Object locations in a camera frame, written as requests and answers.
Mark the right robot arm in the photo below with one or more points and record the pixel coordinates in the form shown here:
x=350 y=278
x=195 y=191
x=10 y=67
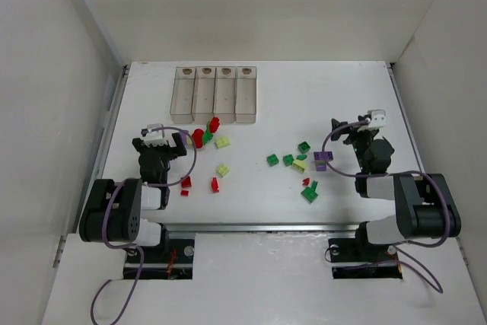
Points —
x=425 y=212

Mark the red round lego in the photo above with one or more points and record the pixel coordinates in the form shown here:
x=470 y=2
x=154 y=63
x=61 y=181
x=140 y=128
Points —
x=197 y=137

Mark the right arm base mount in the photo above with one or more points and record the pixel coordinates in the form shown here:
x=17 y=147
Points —
x=350 y=260

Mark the green lego top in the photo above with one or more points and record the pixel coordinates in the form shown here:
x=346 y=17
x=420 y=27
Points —
x=303 y=147

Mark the red tall lego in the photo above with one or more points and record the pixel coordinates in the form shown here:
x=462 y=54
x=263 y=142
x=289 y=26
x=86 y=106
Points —
x=215 y=185

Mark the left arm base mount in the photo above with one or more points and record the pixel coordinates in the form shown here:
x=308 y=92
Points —
x=172 y=260

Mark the yellow sloped lego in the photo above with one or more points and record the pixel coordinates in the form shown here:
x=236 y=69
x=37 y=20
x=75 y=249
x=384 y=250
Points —
x=299 y=165

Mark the aluminium rail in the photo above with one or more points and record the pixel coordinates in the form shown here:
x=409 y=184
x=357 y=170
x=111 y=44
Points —
x=257 y=228

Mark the red square lego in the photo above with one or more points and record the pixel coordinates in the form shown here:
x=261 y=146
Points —
x=186 y=183

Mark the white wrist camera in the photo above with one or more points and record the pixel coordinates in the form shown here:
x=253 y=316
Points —
x=376 y=119
x=153 y=135

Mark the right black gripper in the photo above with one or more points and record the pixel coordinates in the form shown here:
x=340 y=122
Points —
x=352 y=135

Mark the purple lego stack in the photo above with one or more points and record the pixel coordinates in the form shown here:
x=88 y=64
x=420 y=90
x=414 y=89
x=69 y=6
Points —
x=321 y=158

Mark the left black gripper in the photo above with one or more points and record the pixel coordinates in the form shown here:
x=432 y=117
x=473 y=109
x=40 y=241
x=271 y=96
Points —
x=160 y=148

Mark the yellow lego upper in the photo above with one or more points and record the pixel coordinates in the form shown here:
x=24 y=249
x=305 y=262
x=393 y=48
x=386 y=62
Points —
x=222 y=142

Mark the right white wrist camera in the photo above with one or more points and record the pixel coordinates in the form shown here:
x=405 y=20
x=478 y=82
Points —
x=376 y=119

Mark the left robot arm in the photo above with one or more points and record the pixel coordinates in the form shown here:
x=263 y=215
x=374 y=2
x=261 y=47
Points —
x=113 y=210

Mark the green lego plate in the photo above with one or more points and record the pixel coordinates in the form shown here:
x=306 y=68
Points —
x=310 y=192

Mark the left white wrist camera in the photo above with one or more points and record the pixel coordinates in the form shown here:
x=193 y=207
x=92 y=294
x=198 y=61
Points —
x=153 y=135

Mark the red lego piece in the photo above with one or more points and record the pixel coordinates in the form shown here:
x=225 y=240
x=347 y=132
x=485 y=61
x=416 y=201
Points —
x=214 y=125

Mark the yellow lego lower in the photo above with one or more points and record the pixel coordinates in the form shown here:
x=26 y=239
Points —
x=222 y=170

